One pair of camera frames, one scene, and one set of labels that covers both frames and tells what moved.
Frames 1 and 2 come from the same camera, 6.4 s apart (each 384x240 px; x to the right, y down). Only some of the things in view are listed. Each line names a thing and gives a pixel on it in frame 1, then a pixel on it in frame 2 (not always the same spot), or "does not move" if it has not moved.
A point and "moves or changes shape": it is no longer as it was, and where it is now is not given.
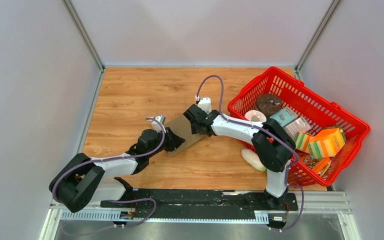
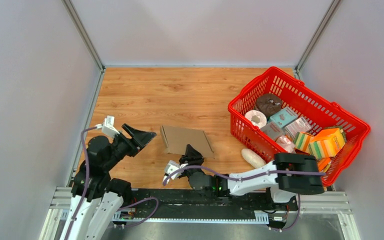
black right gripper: (194, 129) -> (192, 157)
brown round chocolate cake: (269, 103) does not move
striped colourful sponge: (301, 140) does not move
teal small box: (284, 116) does not move
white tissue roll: (255, 115) does not move
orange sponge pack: (327, 143) does not move
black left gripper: (173, 141) -> (140, 139)
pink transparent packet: (299, 125) does not move
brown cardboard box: (182, 126) moves or changes shape
